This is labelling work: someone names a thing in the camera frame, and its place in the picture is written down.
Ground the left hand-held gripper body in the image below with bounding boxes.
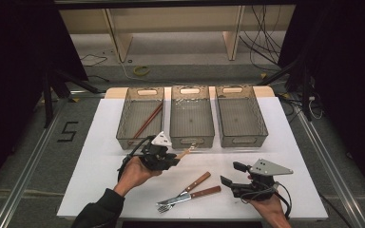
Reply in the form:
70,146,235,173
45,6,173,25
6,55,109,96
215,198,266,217
139,131,173,172

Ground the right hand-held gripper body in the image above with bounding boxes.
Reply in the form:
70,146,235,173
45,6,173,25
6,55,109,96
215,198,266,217
230,158,295,201

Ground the small whisk with wooden handle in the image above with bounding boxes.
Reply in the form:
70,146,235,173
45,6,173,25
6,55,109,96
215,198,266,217
174,143,200,161

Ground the knife with wooden handle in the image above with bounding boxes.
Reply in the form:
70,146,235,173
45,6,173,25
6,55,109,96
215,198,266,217
156,185,222,206

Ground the fork with wooden handle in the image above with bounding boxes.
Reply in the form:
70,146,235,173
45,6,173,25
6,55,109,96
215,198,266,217
157,171,212,214

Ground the smoky transparent plastic bin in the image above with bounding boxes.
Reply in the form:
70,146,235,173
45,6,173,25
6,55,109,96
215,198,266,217
169,85,216,149
116,86,165,150
215,85,269,148

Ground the person's left hand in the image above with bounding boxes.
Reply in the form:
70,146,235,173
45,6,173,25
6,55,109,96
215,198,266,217
113,156,163,198

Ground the person's right hand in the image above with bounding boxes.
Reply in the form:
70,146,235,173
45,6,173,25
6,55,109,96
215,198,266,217
250,196,293,228

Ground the white table sheet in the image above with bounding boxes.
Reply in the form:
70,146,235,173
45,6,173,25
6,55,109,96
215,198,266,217
56,96,329,221

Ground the yellow tape roll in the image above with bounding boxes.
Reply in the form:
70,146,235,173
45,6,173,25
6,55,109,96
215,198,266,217
132,65,151,77

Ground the black metal stand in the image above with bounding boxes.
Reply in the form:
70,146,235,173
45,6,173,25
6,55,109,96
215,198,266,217
259,56,316,122

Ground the black tripod stand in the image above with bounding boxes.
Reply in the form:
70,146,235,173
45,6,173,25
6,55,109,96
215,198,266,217
42,69,102,128

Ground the black curtain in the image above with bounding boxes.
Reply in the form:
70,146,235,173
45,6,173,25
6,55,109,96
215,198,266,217
0,0,88,198
278,0,365,205

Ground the grey right gripper cable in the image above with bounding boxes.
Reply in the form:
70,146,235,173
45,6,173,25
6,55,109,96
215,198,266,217
240,183,279,201

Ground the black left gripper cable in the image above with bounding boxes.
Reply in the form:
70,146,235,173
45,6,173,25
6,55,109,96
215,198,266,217
117,135,157,182

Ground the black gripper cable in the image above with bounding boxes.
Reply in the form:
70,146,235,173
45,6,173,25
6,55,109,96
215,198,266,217
117,135,157,182
277,181,293,220

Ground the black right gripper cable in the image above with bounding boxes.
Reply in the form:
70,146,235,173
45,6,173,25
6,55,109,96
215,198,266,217
277,181,293,220

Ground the aluminium floor rail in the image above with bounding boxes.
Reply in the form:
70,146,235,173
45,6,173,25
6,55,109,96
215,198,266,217
0,97,69,228
293,103,365,228

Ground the thin white cable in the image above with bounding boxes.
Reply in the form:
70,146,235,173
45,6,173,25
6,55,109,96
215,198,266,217
308,95,325,121

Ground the white floor cable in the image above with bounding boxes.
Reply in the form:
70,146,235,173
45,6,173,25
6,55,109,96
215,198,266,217
117,59,142,82

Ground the thin black floor cable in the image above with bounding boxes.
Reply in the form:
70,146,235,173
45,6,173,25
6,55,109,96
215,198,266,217
80,53,109,68

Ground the light wooden furniture frame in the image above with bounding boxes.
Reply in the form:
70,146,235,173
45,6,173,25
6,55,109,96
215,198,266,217
58,4,297,63

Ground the bundle of black floor cables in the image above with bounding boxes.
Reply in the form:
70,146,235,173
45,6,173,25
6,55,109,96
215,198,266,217
239,4,283,71

